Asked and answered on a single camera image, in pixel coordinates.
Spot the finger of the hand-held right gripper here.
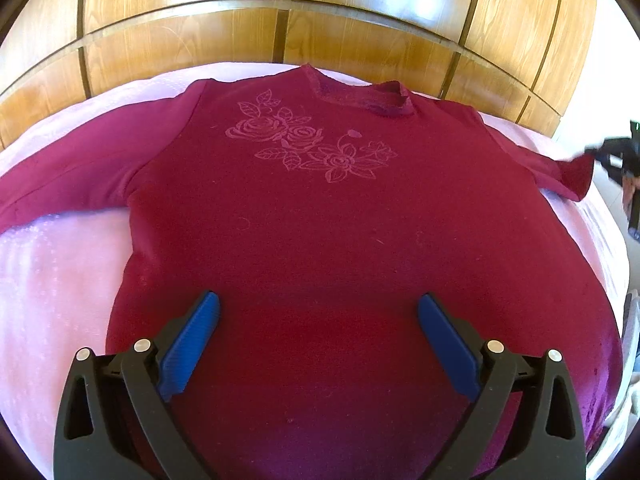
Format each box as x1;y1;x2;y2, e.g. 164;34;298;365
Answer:
585;137;626;177

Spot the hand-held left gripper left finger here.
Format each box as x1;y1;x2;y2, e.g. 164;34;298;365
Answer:
53;291;221;480

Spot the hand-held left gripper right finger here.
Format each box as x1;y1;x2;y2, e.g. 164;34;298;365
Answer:
417;293;587;480

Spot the maroon sweater with rose print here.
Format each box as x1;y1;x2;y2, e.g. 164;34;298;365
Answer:
0;62;623;480

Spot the pink bed sheet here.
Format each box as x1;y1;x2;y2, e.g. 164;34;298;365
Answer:
0;60;640;480

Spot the white object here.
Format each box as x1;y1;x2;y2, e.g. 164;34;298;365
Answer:
602;290;640;471

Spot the wooden panelled wardrobe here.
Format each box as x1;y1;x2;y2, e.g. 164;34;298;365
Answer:
0;0;601;146

